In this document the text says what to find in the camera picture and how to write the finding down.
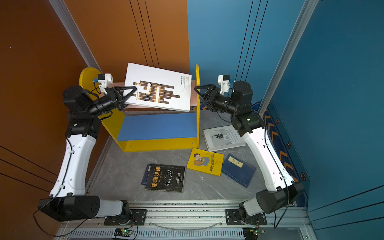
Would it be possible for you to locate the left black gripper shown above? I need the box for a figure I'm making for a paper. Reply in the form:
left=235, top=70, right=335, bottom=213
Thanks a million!
left=88, top=88, right=138, bottom=120

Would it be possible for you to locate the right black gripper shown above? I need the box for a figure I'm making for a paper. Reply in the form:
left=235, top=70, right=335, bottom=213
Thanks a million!
left=196, top=85, right=242, bottom=118

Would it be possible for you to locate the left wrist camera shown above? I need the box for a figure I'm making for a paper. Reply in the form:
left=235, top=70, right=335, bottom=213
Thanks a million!
left=93, top=74, right=114, bottom=94

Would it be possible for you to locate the left green circuit board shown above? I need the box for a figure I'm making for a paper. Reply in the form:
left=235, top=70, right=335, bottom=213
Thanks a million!
left=114, top=228, right=135, bottom=240

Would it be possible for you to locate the yellow cartoon cover book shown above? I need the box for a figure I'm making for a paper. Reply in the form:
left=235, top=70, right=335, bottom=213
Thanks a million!
left=187, top=148, right=224, bottom=176

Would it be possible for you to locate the grey white photo book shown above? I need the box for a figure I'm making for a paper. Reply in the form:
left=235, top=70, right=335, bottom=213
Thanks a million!
left=203, top=125, right=246, bottom=152

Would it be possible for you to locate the black book with orange title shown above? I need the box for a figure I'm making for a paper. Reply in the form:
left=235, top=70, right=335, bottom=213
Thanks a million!
left=145, top=164, right=186, bottom=193

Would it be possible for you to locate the yellow pink blue bookshelf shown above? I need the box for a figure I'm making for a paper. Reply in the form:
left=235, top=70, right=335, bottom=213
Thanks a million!
left=79, top=63, right=201, bottom=152

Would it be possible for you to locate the white book with brown bars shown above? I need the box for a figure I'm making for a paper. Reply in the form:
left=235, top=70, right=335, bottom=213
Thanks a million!
left=125, top=63, right=192, bottom=112

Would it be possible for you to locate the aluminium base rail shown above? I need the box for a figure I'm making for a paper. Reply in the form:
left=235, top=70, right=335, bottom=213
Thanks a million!
left=57, top=200, right=317, bottom=240

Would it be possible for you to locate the dark blue book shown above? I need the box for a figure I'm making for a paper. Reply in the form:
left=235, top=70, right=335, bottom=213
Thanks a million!
left=141, top=164, right=151, bottom=186
left=222, top=154, right=256, bottom=188

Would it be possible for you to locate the dark blue book right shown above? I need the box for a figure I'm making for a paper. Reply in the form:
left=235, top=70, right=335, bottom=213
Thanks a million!
left=222, top=154, right=256, bottom=188

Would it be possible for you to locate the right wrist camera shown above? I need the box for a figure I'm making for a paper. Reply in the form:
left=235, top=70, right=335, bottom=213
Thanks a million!
left=218, top=75, right=231, bottom=95

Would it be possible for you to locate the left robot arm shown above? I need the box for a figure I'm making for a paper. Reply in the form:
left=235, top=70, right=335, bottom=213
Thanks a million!
left=38, top=86, right=137, bottom=225

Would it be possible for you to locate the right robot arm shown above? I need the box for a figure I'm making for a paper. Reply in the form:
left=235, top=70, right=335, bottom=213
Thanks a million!
left=194, top=81, right=305, bottom=224

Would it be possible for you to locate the right circuit board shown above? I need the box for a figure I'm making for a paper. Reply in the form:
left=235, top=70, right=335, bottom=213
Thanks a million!
left=243, top=228, right=265, bottom=240

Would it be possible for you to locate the dark blue book left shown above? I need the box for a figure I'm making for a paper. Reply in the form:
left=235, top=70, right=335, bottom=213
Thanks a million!
left=141, top=164, right=151, bottom=186

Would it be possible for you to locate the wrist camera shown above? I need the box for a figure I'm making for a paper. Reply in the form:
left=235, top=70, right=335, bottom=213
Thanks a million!
left=93, top=74, right=114, bottom=94
left=218, top=75, right=231, bottom=95

